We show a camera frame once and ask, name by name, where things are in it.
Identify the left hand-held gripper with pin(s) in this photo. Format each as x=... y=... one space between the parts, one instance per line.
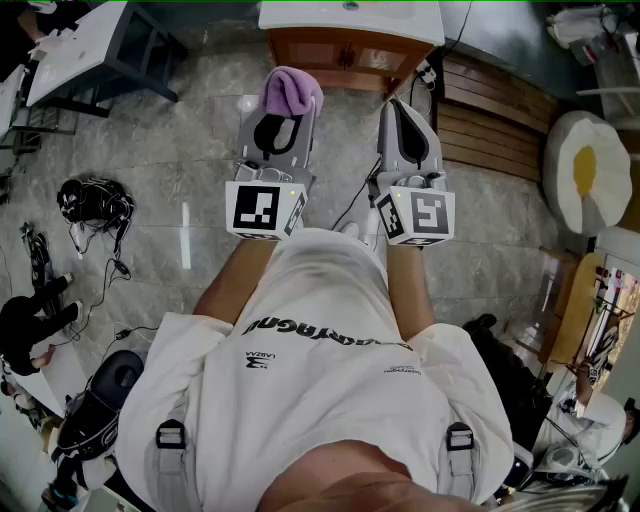
x=255 y=210

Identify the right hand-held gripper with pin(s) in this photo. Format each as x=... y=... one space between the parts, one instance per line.
x=430 y=215

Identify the purple cloth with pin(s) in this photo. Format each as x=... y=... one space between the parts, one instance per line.
x=290 y=92

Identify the person's right forearm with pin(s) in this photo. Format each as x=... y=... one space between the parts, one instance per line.
x=410 y=295

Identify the person's left forearm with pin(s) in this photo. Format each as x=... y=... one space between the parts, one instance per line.
x=240 y=280

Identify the wooden vanity cabinet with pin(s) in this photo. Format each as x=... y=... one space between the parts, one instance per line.
x=350 y=81

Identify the white vanity basin top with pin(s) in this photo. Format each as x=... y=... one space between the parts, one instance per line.
x=400 y=20

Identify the white power strip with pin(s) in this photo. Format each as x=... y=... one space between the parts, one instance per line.
x=427 y=74

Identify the wooden slat panel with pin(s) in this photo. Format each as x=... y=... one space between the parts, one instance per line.
x=490 y=125

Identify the metal sink drain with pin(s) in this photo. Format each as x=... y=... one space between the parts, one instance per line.
x=351 y=6

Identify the fried egg shaped cushion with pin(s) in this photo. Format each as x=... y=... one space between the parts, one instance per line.
x=585 y=170

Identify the black white patterned bag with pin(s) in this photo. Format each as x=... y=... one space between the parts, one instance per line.
x=95 y=200

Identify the white plastic bag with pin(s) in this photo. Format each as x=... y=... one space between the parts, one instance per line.
x=575 y=25

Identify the white folding table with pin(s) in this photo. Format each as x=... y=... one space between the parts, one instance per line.
x=620 y=90

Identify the wooden side table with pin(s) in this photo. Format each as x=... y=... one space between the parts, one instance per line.
x=575 y=310

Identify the person's white t-shirt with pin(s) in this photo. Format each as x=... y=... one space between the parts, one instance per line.
x=310 y=390

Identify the cluttered display rack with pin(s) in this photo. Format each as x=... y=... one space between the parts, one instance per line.
x=607 y=320

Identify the black grey backpack unit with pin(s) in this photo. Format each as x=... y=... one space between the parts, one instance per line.
x=100 y=400

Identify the person's own face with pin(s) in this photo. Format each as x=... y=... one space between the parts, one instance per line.
x=370 y=480

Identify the white top dark frame table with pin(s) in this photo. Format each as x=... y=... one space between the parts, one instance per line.
x=75 y=50

